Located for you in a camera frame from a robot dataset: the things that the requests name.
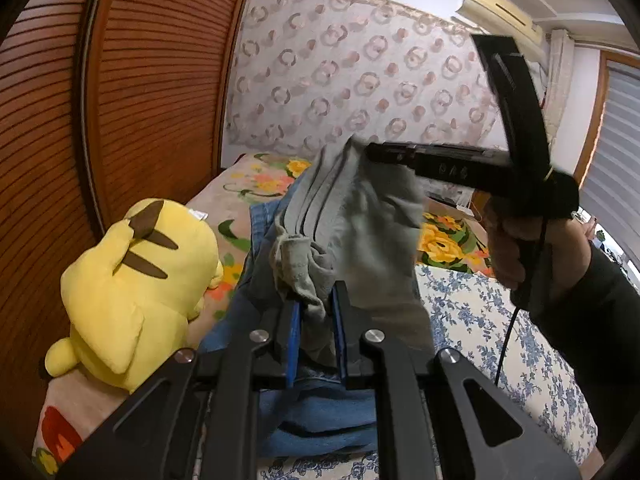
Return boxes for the person's right hand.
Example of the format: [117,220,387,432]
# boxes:
[485,200,593,311]

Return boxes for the yellow plush toy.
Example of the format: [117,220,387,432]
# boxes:
[44,197,225,395]

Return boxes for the white air conditioner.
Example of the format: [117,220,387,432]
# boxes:
[456,0,546,46]

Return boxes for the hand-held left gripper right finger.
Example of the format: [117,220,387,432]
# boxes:
[330,280,583,480]

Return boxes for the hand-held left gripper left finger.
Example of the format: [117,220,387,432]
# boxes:
[55,302,303,480]

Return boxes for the wooden window frame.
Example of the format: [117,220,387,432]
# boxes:
[572,50,613,186]

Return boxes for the folded blue jeans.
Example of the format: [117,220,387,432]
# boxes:
[200,180,386,458]

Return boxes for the person's right forearm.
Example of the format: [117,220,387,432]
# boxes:
[527,242,640,461]

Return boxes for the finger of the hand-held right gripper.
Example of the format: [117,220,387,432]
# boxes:
[364,141,416,173]

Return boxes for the grey-green pants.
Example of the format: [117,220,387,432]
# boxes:
[270,132,436,366]

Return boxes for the black cable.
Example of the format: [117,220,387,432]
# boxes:
[495,210,548,388]

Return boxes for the circle patterned curtain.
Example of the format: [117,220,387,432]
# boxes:
[222,0,556,161]

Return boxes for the grey window blind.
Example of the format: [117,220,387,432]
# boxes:
[580,65,640,261]

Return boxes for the cream lace curtain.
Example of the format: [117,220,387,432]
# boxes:
[542,30,573,136]

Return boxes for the peach floral blanket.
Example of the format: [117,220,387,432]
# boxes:
[30,152,496,480]

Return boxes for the blue floral bedsheet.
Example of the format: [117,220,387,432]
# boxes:
[257,262,598,480]

